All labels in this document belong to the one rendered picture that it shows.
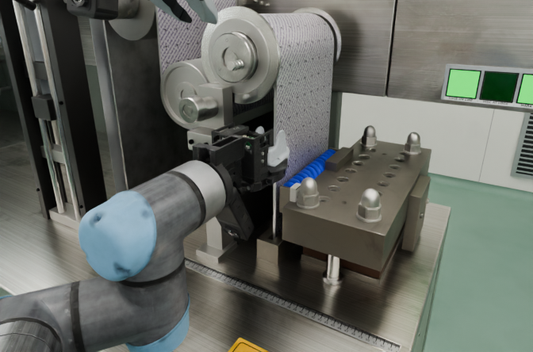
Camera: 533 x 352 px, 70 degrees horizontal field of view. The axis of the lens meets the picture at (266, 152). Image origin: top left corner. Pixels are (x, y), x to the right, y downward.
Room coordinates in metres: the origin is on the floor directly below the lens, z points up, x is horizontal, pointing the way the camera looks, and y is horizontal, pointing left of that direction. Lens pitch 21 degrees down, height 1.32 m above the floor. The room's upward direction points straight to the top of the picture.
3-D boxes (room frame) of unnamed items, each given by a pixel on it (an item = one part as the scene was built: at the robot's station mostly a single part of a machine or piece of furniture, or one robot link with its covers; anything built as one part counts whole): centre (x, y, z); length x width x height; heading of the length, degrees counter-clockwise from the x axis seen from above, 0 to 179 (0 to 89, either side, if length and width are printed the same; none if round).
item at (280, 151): (0.57, -0.02, 1.12); 0.09 x 0.03 x 0.06; 148
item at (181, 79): (0.78, 0.08, 1.18); 0.26 x 0.12 x 0.12; 149
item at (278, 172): (0.52, 0.00, 1.09); 0.09 x 0.05 x 0.02; 148
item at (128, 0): (0.72, 0.27, 1.34); 0.06 x 0.06 x 0.06; 59
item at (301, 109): (0.69, -0.07, 1.11); 0.23 x 0.01 x 0.18; 149
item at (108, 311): (0.34, 0.14, 1.01); 0.11 x 0.08 x 0.11; 112
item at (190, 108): (0.56, 0.11, 1.18); 0.04 x 0.02 x 0.04; 59
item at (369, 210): (0.50, -0.15, 1.05); 0.04 x 0.04 x 0.04
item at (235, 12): (0.61, 0.04, 1.25); 0.15 x 0.01 x 0.15; 59
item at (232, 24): (0.72, -0.02, 1.25); 0.26 x 0.12 x 0.12; 149
